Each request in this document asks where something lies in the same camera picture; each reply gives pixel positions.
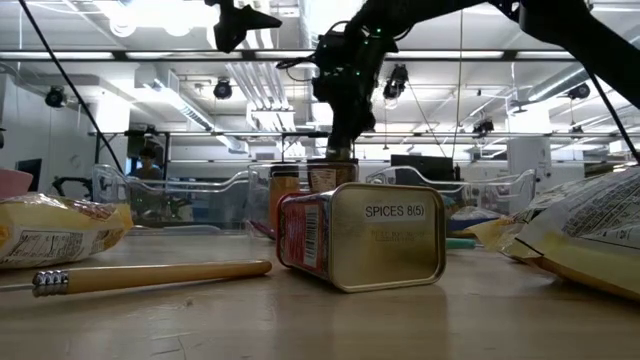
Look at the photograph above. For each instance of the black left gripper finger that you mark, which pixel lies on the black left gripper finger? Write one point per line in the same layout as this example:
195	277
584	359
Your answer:
235	25

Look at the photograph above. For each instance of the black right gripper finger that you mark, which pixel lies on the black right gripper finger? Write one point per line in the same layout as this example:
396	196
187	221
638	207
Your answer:
342	147

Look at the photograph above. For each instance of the brown spice jar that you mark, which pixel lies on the brown spice jar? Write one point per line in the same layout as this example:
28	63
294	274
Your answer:
332	177

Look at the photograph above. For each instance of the orange spice bottle black cap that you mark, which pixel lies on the orange spice bottle black cap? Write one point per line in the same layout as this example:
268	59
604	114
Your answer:
284	185

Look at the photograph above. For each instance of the red and gold spice tin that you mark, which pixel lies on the red and gold spice tin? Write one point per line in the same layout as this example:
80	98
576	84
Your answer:
385	250

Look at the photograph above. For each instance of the clear plastic bin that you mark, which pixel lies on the clear plastic bin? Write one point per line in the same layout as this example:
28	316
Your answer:
260	200
210	210
520	195

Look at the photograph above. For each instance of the iridescent purple teal spoon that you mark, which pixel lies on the iridescent purple teal spoon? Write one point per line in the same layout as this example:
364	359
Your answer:
460	244

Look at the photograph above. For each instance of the yellow ramen noodle pack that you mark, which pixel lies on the yellow ramen noodle pack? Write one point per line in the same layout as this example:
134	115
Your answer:
590	235
60	235

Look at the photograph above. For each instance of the black background robot arm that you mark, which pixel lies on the black background robot arm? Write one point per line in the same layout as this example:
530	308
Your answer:
70	184

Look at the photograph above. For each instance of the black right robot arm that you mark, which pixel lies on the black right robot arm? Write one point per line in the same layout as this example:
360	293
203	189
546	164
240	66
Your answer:
575	30

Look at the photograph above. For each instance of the black ceiling spotlight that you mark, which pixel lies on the black ceiling spotlight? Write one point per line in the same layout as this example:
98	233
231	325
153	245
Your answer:
222	89
579	91
395	82
55	96
482	126

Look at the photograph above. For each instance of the black monitor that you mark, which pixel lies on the black monitor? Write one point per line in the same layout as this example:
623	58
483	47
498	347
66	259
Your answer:
422	167

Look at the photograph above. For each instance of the black overhead light bar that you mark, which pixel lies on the black overhead light bar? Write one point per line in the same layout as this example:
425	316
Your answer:
450	55

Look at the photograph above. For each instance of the monitor with blue screen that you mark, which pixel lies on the monitor with blue screen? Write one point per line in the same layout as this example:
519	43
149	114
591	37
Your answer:
145	145

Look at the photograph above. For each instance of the person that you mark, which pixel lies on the person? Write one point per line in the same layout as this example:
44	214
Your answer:
147	167

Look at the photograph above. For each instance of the pink bowl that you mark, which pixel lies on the pink bowl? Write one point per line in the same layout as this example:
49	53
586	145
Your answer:
12	182

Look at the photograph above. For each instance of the black metal stand frame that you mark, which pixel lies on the black metal stand frame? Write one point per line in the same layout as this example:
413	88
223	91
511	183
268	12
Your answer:
300	134

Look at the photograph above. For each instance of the silver ceiling air duct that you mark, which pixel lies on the silver ceiling air duct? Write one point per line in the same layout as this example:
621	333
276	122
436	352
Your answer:
325	10

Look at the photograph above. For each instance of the black wall screen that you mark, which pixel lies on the black wall screen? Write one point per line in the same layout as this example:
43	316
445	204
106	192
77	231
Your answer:
30	172

